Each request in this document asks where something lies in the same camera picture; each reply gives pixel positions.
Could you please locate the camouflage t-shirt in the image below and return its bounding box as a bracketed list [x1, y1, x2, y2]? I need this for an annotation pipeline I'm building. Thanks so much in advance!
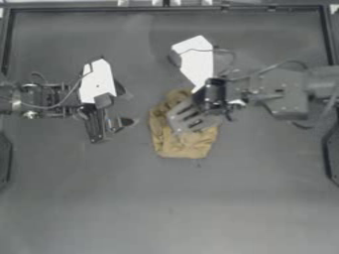
[148, 87, 220, 160]

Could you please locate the black camera cable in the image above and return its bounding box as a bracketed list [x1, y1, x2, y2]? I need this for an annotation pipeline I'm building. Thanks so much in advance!
[176, 48, 239, 77]
[18, 70, 93, 111]

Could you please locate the black rounded side post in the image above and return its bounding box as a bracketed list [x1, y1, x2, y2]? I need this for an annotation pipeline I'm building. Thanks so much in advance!
[324, 127, 339, 187]
[0, 132, 13, 191]

